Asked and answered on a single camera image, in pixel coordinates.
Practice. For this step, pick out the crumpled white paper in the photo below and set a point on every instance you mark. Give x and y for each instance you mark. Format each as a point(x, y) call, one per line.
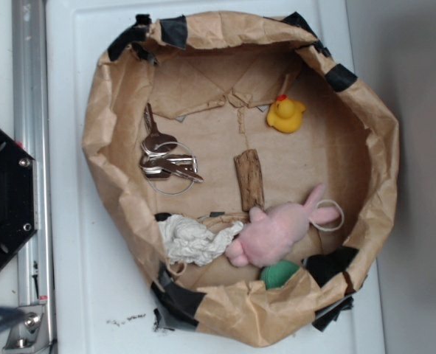
point(188, 241)

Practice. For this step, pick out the brown wooden block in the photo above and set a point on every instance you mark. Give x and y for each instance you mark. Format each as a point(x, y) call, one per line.
point(250, 179)

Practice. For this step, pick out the brown paper bag bin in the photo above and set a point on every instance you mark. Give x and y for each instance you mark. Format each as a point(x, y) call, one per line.
point(210, 79)

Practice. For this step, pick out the bunch of silver keys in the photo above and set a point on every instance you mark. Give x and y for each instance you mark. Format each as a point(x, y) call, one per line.
point(163, 156)

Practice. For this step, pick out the pink plush bunny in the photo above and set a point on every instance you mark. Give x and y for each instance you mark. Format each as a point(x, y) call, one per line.
point(270, 235)

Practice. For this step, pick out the yellow rubber duck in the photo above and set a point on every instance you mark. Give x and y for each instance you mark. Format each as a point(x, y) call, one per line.
point(285, 114)

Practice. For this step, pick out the green ball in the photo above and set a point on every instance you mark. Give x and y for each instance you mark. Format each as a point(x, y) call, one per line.
point(277, 275)

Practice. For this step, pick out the white plastic tray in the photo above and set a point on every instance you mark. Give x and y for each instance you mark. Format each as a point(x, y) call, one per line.
point(102, 302)

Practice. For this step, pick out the aluminium extrusion rail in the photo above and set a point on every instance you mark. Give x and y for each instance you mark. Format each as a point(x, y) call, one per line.
point(37, 333)

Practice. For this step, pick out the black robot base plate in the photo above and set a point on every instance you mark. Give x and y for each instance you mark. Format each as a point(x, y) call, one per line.
point(17, 200)

